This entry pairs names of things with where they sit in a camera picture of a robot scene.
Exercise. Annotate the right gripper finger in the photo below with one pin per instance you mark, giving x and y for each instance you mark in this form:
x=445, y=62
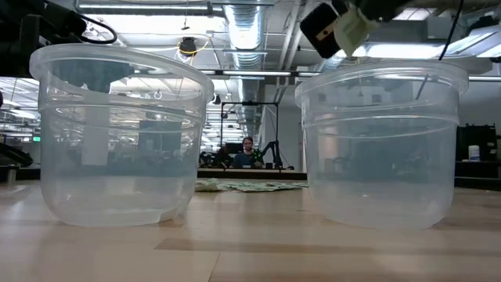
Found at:
x=381, y=8

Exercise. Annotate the green stevia sweetener packet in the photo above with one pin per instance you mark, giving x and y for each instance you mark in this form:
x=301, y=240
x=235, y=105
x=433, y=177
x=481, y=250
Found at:
x=207, y=186
x=291, y=184
x=354, y=33
x=254, y=188

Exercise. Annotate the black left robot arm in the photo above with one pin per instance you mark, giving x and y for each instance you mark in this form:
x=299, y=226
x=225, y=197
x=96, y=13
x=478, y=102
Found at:
x=23, y=31

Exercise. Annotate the black background robot arm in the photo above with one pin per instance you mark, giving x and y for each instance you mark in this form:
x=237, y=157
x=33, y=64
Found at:
x=272, y=150

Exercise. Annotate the left clear plastic cup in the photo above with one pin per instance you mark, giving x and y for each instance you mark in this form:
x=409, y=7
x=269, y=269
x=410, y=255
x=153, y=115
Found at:
x=117, y=176

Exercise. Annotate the clear plastic cup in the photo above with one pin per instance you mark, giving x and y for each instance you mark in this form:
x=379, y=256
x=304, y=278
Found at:
x=383, y=188
x=117, y=176

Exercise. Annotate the long ceiling light strip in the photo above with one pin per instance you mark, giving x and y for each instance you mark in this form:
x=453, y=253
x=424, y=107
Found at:
x=250, y=73

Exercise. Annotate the black computer monitor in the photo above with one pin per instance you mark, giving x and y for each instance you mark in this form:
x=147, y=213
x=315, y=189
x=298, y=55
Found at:
x=233, y=148

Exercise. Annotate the black shelf unit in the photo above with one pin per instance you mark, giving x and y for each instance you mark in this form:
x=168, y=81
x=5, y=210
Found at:
x=477, y=135

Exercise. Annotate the white container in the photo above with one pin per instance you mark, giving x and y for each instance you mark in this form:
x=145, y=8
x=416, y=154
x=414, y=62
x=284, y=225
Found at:
x=474, y=153

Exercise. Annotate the person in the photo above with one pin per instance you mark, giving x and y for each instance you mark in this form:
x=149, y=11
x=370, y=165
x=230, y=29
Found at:
x=246, y=158

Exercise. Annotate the right clear plastic cup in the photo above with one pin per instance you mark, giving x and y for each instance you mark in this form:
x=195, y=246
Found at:
x=383, y=188

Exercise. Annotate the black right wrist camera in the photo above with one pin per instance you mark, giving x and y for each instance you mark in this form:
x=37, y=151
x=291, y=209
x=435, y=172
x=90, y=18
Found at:
x=319, y=31

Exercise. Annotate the black ceiling-mounted camera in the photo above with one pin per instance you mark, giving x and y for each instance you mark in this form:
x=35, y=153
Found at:
x=188, y=46

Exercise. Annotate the silver ceiling air duct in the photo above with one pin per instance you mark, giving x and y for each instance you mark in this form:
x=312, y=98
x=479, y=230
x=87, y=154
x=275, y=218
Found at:
x=246, y=35

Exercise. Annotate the black background stand frame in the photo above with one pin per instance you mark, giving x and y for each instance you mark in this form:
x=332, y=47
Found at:
x=250, y=103

